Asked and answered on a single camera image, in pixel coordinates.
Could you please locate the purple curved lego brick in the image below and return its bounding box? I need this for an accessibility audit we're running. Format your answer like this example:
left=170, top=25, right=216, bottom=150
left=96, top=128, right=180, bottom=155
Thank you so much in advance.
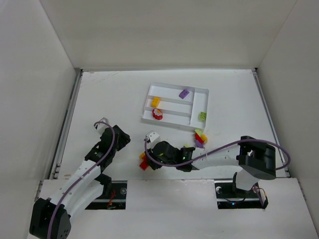
left=195, top=140, right=205, bottom=148

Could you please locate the light green lego brick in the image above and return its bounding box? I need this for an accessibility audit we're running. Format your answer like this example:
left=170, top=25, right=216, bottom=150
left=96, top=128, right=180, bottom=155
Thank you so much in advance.
left=198, top=112, right=207, bottom=121

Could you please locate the white sorting tray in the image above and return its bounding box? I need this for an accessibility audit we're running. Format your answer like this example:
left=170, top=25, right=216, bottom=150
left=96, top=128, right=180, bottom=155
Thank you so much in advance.
left=142, top=82, right=209, bottom=130

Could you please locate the red large lego brick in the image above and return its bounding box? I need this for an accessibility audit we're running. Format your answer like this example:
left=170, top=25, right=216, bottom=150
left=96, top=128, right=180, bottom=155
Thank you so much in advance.
left=139, top=160, right=149, bottom=171

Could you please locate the yellow butterfly lego brick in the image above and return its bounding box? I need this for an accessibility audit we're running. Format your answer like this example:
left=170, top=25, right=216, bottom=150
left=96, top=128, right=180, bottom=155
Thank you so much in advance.
left=151, top=97, right=160, bottom=108

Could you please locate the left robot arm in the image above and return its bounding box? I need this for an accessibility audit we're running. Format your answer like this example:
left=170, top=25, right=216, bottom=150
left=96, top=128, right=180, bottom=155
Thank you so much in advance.
left=29, top=123, right=131, bottom=239

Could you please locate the yellow curved lego brick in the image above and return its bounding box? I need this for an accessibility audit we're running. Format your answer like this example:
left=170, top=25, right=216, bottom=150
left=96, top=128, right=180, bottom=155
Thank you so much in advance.
left=200, top=134, right=208, bottom=144

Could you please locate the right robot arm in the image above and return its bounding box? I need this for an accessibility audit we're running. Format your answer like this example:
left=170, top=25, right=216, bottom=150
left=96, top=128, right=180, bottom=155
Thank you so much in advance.
left=144, top=132, right=276, bottom=191

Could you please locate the purple butterfly lego brick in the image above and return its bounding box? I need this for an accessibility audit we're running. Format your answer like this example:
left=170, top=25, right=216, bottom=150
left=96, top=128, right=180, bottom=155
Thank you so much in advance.
left=179, top=89, right=189, bottom=99

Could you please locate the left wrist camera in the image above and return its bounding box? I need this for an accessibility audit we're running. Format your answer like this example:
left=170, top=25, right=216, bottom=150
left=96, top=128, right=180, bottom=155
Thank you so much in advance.
left=93, top=118, right=109, bottom=136

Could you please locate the red curved lego brick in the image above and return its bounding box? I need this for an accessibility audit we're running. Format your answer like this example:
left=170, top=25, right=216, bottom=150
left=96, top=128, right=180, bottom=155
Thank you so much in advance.
left=195, top=133, right=202, bottom=141

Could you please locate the red rounded lego brick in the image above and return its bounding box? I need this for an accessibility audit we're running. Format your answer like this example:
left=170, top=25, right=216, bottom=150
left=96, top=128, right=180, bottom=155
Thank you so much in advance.
left=152, top=108, right=163, bottom=120

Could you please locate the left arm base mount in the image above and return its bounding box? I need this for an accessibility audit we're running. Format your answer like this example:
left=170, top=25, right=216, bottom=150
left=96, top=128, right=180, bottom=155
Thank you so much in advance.
left=86, top=174, right=128, bottom=210

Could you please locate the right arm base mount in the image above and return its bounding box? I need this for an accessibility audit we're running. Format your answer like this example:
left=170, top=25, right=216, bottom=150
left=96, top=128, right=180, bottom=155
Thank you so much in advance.
left=215, top=182, right=269, bottom=210

